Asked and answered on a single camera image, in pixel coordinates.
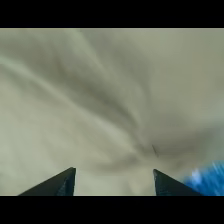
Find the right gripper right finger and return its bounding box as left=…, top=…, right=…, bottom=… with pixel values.
left=152, top=168, right=204, bottom=197

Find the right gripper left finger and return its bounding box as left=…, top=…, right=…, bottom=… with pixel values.
left=18, top=166, right=77, bottom=197

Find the beige garment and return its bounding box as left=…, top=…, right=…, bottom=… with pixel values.
left=0, top=27, right=224, bottom=197

